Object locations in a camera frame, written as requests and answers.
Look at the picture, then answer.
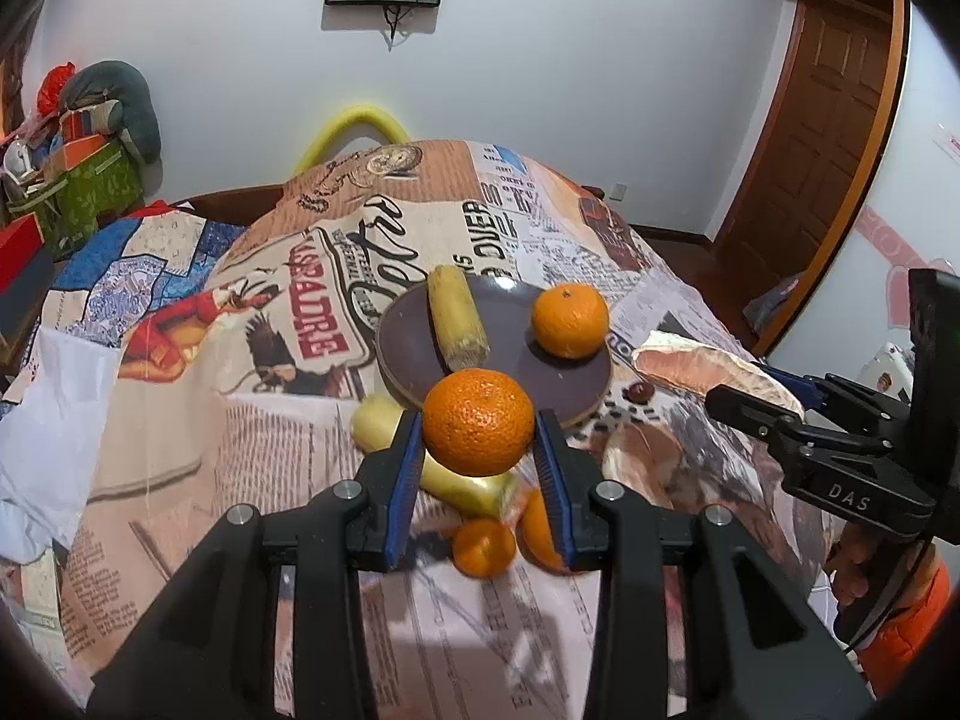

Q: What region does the red box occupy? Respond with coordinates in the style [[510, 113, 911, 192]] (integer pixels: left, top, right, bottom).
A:
[[0, 213, 44, 291]]

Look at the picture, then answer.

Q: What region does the blue patchwork quilt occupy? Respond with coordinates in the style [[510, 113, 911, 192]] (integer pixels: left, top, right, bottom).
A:
[[39, 205, 242, 348]]

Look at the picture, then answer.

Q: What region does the orange jacket sleeve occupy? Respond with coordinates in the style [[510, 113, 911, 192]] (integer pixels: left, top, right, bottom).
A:
[[857, 546, 950, 697]]

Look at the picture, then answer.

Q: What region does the green patterned box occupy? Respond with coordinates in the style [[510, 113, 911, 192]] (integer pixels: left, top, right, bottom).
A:
[[8, 142, 143, 260]]

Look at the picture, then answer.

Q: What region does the large orange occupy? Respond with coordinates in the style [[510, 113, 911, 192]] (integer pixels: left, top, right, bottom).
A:
[[517, 489, 568, 574], [530, 283, 610, 361]]

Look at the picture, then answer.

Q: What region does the brown wooden door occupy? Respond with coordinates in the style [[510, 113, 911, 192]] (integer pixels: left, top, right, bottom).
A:
[[715, 0, 908, 356]]

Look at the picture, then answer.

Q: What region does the sugarcane piece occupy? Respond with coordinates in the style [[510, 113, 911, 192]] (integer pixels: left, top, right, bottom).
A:
[[427, 265, 490, 372], [350, 394, 530, 523]]

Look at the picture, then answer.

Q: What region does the grey neck pillow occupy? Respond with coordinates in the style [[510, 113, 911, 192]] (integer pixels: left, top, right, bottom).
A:
[[59, 60, 161, 166]]

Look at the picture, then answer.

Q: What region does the printed newspaper pattern blanket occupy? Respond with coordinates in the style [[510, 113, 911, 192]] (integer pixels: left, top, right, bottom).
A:
[[25, 142, 830, 702]]

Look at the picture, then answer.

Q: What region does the dark purple plate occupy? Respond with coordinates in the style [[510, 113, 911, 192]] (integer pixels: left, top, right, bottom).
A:
[[376, 275, 612, 427]]

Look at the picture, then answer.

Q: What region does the red jujube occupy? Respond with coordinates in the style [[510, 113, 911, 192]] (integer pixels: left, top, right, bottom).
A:
[[623, 380, 656, 405]]

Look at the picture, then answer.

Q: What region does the person right hand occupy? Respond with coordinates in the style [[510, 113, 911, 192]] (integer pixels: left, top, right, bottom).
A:
[[823, 523, 928, 610]]

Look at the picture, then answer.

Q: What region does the wall socket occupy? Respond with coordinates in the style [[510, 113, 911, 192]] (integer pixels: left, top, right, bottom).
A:
[[608, 184, 628, 202]]

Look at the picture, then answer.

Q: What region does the large pomelo segment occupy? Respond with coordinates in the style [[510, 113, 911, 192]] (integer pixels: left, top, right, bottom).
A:
[[633, 332, 804, 418]]

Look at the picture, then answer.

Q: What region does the small tangerine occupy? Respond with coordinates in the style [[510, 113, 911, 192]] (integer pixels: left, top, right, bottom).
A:
[[421, 367, 535, 478], [452, 518, 517, 580]]

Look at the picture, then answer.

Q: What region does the smaller pomelo segment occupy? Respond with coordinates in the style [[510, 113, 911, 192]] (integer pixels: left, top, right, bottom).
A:
[[602, 422, 683, 509]]

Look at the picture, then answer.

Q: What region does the white suitcase with stickers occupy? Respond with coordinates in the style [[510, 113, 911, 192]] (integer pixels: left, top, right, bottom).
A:
[[857, 343, 914, 403]]

